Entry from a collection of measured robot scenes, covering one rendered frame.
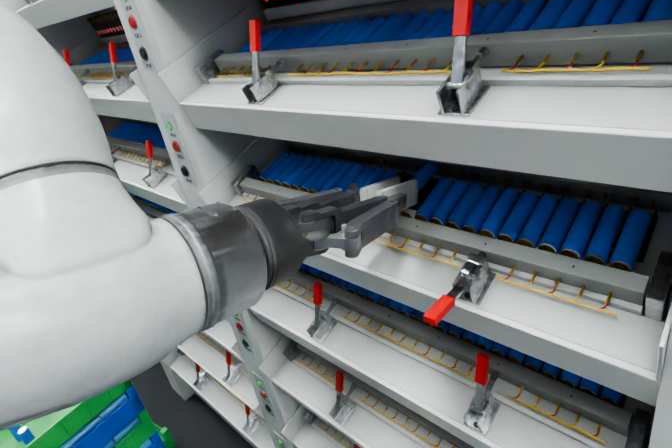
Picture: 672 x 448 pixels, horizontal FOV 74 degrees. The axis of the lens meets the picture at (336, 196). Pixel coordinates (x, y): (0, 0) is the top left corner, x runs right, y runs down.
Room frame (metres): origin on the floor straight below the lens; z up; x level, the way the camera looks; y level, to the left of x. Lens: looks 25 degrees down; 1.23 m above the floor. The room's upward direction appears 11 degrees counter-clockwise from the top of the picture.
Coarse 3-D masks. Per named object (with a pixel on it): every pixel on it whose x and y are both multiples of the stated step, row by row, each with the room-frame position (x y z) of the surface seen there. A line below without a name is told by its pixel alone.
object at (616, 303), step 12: (396, 240) 0.45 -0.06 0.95; (408, 240) 0.44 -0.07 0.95; (432, 252) 0.41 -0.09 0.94; (444, 252) 0.40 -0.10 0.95; (492, 264) 0.36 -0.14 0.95; (516, 276) 0.34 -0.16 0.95; (528, 276) 0.34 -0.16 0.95; (552, 288) 0.32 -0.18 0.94; (564, 288) 0.31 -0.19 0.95; (576, 288) 0.31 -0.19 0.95; (600, 300) 0.29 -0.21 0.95; (612, 300) 0.29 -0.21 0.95; (636, 312) 0.27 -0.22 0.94
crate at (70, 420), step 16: (128, 384) 0.79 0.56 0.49; (96, 400) 0.74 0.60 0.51; (112, 400) 0.76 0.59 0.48; (48, 416) 0.75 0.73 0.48; (64, 416) 0.69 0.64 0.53; (80, 416) 0.71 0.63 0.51; (0, 432) 0.73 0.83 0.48; (32, 432) 0.71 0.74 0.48; (48, 432) 0.66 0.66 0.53; (64, 432) 0.68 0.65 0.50
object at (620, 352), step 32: (256, 160) 0.74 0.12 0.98; (224, 192) 0.68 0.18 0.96; (544, 192) 0.43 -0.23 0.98; (320, 256) 0.49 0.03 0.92; (384, 256) 0.44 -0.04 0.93; (416, 256) 0.42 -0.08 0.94; (384, 288) 0.42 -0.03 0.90; (416, 288) 0.38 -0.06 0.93; (448, 288) 0.36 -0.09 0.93; (512, 288) 0.34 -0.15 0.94; (544, 288) 0.32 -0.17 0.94; (448, 320) 0.37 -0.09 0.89; (480, 320) 0.33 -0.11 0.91; (512, 320) 0.31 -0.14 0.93; (544, 320) 0.30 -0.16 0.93; (576, 320) 0.29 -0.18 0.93; (608, 320) 0.28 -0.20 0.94; (640, 320) 0.27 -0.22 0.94; (544, 352) 0.29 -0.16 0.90; (576, 352) 0.26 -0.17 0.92; (608, 352) 0.25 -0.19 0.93; (640, 352) 0.24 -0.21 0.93; (608, 384) 0.25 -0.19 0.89; (640, 384) 0.23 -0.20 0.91
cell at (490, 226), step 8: (504, 192) 0.43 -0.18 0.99; (512, 192) 0.43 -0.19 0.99; (504, 200) 0.42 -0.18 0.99; (512, 200) 0.42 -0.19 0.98; (496, 208) 0.42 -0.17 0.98; (504, 208) 0.41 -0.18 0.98; (512, 208) 0.42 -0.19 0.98; (488, 216) 0.41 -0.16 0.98; (496, 216) 0.41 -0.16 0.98; (504, 216) 0.41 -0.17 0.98; (488, 224) 0.40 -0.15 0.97; (496, 224) 0.40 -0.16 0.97; (496, 232) 0.39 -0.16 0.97
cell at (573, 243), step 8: (584, 208) 0.37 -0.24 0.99; (592, 208) 0.37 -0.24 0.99; (600, 208) 0.37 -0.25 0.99; (584, 216) 0.36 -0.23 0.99; (592, 216) 0.36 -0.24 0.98; (576, 224) 0.36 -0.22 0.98; (584, 224) 0.35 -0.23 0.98; (592, 224) 0.35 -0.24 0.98; (576, 232) 0.35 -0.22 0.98; (584, 232) 0.35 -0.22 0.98; (568, 240) 0.34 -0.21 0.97; (576, 240) 0.34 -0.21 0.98; (584, 240) 0.34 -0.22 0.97; (568, 248) 0.34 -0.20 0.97; (576, 248) 0.33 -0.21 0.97; (584, 248) 0.34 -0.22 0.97
